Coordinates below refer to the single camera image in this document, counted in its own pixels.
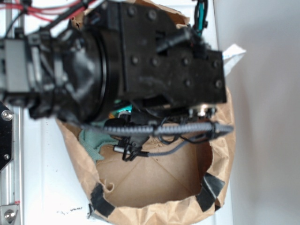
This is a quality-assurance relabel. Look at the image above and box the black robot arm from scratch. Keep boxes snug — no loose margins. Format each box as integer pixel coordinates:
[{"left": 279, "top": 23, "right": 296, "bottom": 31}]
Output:
[{"left": 0, "top": 0, "right": 227, "bottom": 124}]

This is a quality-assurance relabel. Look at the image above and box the teal cloth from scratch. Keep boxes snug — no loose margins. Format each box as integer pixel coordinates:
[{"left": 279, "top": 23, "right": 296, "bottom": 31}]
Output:
[{"left": 78, "top": 129, "right": 119, "bottom": 164}]

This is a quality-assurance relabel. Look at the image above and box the brown paper bag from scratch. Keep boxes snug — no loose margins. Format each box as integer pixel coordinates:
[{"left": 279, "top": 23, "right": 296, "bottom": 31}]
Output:
[{"left": 56, "top": 0, "right": 236, "bottom": 225}]

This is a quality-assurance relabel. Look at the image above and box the grey braided cable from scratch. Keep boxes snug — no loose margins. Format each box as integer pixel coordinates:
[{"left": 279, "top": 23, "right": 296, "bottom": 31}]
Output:
[{"left": 81, "top": 121, "right": 234, "bottom": 162}]

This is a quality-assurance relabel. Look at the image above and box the white ribbon cable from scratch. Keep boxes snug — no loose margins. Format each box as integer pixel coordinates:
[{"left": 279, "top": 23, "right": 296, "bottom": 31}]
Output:
[{"left": 221, "top": 44, "right": 247, "bottom": 77}]

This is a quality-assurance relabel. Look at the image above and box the red and black cable bundle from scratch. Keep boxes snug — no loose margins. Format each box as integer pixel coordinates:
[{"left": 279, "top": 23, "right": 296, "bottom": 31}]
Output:
[{"left": 0, "top": 0, "right": 106, "bottom": 40}]

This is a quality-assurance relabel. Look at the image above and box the black metal bracket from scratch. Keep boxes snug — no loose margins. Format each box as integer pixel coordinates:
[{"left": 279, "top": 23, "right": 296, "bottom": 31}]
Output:
[{"left": 0, "top": 102, "right": 14, "bottom": 172}]

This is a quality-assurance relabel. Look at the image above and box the aluminium frame rail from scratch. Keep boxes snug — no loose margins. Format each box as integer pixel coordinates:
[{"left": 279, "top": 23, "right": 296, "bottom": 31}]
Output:
[{"left": 0, "top": 0, "right": 25, "bottom": 225}]

